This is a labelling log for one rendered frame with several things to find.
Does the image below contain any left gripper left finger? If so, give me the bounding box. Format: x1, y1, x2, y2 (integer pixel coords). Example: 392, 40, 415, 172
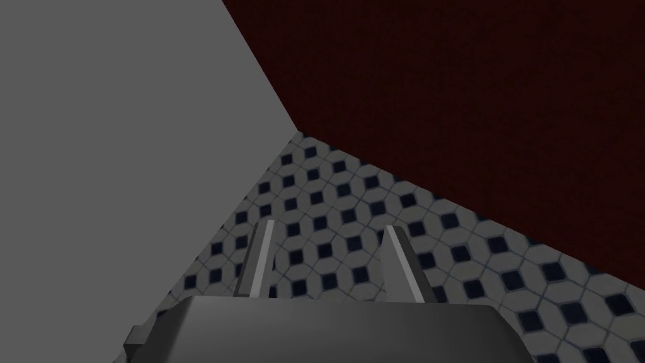
234, 219, 275, 298

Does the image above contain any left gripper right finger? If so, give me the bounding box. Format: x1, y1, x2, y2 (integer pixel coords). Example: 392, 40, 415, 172
380, 225, 438, 305

